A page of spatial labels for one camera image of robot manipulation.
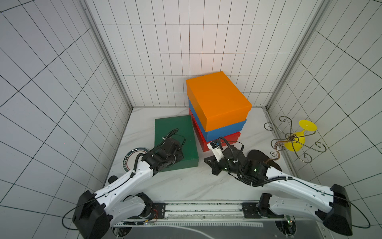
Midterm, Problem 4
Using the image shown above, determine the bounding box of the green shoebox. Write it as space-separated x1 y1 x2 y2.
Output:
154 115 199 172

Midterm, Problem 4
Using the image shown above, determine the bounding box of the blue shoebox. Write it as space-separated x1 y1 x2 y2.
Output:
189 101 247 142

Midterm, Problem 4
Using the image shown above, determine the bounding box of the orange shoebox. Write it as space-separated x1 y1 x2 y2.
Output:
186 72 252 131

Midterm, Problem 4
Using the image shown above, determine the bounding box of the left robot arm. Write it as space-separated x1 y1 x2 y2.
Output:
72 137 184 239

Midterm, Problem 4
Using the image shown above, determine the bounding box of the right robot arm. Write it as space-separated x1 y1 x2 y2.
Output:
204 142 353 236

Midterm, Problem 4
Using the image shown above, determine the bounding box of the dark oval tray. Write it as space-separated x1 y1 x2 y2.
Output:
247 149 282 171

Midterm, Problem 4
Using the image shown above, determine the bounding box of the red shoebox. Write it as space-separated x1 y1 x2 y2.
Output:
188 108 241 153

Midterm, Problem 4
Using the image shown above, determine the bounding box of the round white plate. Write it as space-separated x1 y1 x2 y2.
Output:
122 147 149 172

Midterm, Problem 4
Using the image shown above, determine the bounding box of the yellow plastic goblet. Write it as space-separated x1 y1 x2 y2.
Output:
284 119 317 152

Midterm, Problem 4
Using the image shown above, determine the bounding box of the ornate metal wire stand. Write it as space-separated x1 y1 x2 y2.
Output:
264 116 327 164

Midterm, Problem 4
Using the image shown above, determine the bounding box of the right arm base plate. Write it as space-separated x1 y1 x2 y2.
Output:
241 202 268 219

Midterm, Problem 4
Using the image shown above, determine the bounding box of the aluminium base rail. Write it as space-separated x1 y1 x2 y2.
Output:
119 200 327 229

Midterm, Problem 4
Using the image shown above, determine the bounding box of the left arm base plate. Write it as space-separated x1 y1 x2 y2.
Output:
130 203 166 222

